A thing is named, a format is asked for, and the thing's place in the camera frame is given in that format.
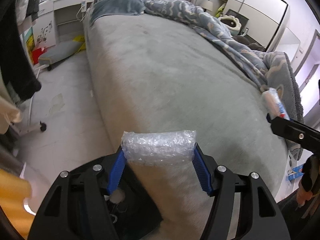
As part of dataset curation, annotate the blue tissue pack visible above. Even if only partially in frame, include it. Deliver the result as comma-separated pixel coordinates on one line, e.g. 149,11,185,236
261,88,290,120

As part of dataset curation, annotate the clear bubble wrap roll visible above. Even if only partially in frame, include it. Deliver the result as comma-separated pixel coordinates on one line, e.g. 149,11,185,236
121,130,197,166

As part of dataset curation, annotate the person's right hand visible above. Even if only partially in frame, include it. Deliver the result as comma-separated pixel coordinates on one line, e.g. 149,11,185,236
297,154,319,206

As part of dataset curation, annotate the orange curtain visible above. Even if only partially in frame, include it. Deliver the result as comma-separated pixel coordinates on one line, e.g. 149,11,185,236
0,169,35,239

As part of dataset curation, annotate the blue patterned fleece blanket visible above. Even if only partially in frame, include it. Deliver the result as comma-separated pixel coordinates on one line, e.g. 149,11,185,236
108,0,304,160

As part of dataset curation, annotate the white rolling clothes rack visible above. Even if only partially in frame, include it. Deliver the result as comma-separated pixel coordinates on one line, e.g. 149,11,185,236
10,62,48,137

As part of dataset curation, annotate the grey cat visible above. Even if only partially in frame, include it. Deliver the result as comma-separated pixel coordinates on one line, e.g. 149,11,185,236
233,35,266,52

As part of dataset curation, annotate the beige hanging garment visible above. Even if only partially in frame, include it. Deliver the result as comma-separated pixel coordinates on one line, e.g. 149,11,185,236
0,74,22,134

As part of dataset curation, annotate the white wardrobe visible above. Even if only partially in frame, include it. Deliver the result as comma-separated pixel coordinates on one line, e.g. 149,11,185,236
223,0,289,52

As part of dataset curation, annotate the white cat bed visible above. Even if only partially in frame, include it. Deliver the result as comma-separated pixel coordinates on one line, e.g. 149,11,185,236
219,15,242,36

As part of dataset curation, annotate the grey bed with plush sheet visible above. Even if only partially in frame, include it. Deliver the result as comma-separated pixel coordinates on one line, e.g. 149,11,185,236
83,12,304,240

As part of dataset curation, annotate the bedside lamp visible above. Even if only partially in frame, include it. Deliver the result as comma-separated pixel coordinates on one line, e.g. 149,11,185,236
200,0,214,12

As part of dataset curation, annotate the black hanging garment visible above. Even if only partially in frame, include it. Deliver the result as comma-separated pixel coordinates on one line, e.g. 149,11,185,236
1,0,41,101

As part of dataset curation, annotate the red box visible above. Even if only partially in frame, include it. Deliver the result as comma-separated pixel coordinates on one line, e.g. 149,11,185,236
31,47,47,65

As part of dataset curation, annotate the yellow item on floor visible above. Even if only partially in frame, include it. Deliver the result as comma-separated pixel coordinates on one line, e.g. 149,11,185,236
73,35,86,53

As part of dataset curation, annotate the colourful picture board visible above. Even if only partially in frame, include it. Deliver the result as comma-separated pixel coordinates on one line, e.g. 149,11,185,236
23,27,35,64

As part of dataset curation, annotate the grey-blue pillow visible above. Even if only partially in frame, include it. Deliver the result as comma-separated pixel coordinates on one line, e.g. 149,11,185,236
89,0,145,26

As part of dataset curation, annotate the white dressing table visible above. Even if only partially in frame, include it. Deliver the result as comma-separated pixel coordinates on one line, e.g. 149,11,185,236
33,0,94,48

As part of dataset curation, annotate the white power strip with cable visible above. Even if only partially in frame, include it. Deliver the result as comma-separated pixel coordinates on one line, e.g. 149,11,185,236
76,0,87,22

